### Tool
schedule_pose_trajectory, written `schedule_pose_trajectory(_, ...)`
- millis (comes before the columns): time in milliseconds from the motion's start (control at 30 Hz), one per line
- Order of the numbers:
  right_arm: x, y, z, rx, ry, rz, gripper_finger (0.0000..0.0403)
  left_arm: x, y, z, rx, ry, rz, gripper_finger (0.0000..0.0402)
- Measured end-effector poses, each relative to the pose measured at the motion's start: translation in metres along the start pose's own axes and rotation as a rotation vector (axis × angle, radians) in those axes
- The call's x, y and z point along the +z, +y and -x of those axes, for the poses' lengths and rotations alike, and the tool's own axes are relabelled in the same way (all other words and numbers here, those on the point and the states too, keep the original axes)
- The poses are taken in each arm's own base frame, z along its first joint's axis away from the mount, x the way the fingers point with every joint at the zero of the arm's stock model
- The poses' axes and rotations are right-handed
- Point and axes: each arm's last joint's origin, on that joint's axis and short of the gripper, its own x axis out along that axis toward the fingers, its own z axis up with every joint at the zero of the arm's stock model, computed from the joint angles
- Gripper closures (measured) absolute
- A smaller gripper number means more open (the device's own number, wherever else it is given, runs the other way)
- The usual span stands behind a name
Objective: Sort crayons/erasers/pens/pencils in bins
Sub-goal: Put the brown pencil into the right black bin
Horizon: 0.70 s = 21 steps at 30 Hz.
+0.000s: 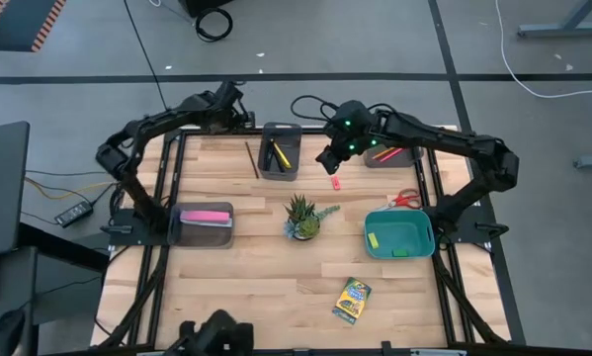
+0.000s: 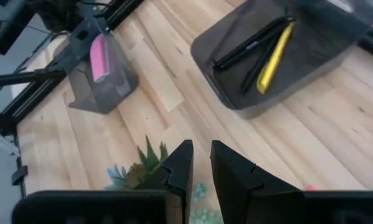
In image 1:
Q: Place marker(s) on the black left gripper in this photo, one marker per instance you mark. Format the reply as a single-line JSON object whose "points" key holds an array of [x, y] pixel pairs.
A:
{"points": [[226, 109]]}

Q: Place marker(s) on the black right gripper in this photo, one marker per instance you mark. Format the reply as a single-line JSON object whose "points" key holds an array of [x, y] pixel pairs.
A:
{"points": [[352, 131]]}

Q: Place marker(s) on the small grey plastic bin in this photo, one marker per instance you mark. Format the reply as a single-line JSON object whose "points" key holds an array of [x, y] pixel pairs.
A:
{"points": [[409, 160], [295, 173]]}

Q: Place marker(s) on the dark brown pencil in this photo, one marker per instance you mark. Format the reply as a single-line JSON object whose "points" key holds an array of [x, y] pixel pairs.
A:
{"points": [[252, 160]]}

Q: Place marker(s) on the yellow highlighter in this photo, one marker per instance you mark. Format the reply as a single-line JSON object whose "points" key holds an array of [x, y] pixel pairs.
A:
{"points": [[282, 155]]}

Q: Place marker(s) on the pink marker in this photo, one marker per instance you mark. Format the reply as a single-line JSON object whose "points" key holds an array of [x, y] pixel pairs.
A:
{"points": [[392, 155]]}

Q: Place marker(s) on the yellow eraser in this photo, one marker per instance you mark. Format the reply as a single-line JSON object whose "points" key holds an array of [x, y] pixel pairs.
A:
{"points": [[373, 240]]}

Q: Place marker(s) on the teal plastic bin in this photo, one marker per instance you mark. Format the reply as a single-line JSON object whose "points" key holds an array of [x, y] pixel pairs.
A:
{"points": [[399, 232]]}

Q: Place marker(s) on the green eraser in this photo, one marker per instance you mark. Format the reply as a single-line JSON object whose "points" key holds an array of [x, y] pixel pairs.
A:
{"points": [[400, 252]]}

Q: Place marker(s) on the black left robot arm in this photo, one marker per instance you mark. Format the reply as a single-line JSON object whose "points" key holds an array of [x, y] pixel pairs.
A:
{"points": [[152, 121]]}

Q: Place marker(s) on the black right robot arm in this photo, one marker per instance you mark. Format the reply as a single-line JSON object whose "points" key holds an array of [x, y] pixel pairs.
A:
{"points": [[439, 141]]}

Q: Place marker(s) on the pink eraser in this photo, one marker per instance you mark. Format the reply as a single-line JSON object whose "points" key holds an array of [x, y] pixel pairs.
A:
{"points": [[335, 183]]}

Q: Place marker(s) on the succulent plant in black pot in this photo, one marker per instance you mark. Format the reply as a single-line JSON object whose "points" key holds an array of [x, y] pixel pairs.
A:
{"points": [[303, 222]]}

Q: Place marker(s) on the wide grey plastic bin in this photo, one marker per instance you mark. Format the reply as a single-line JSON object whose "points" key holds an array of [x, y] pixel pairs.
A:
{"points": [[201, 237]]}

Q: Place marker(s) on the black equipment box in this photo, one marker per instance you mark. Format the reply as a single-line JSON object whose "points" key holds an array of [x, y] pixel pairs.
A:
{"points": [[201, 5]]}

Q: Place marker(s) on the yellow green crayon box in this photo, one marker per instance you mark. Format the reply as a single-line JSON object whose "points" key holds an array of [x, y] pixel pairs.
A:
{"points": [[352, 300]]}

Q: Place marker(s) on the black power adapter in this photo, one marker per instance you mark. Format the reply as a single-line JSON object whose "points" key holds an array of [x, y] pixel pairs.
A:
{"points": [[73, 213]]}

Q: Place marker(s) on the black handheld device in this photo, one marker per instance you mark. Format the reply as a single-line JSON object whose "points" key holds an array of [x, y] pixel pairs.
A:
{"points": [[216, 336]]}

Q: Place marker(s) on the black mat with orange stripes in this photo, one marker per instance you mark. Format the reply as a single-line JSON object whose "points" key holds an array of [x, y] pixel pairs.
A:
{"points": [[19, 20]]}

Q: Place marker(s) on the dark grey desk panel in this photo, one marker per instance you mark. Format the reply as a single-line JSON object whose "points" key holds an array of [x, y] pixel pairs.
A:
{"points": [[1, 188]]}

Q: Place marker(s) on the long grey metal table foot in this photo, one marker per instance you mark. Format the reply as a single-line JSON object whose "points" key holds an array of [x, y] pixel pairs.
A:
{"points": [[567, 29]]}

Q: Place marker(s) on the grey office desk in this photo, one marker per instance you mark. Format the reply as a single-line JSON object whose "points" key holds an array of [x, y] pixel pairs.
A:
{"points": [[9, 277]]}

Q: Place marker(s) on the black computer mouse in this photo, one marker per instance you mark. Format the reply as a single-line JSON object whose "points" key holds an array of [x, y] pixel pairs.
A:
{"points": [[6, 333]]}

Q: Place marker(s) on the black metal table frame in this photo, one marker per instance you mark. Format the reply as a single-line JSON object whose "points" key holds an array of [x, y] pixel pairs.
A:
{"points": [[310, 131]]}

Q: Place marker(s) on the table edge camera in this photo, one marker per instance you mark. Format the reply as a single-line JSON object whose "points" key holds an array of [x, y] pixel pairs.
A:
{"points": [[300, 352]]}

